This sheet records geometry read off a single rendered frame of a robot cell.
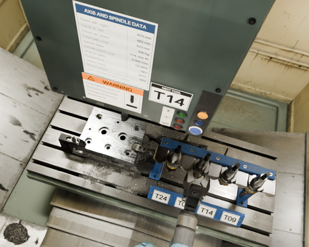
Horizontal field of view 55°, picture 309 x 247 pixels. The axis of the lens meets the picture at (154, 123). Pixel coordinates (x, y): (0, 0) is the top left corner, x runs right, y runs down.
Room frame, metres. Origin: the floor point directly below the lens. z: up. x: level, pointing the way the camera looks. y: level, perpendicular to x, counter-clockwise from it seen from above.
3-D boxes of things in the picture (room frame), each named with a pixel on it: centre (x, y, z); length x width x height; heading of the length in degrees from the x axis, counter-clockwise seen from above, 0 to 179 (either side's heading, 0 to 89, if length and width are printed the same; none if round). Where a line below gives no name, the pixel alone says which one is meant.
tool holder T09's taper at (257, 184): (0.44, -0.43, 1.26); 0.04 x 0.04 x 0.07
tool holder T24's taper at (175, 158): (0.48, -0.11, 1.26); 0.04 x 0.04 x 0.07
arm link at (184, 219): (0.26, -0.20, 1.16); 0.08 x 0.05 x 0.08; 84
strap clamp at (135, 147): (0.59, 0.02, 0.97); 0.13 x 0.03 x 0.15; 84
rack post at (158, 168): (0.54, -0.06, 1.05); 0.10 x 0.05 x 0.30; 174
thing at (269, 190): (0.44, -0.49, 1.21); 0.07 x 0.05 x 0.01; 174
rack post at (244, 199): (0.49, -0.49, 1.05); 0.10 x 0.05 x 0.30; 174
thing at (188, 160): (0.47, -0.16, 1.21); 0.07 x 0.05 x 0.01; 174
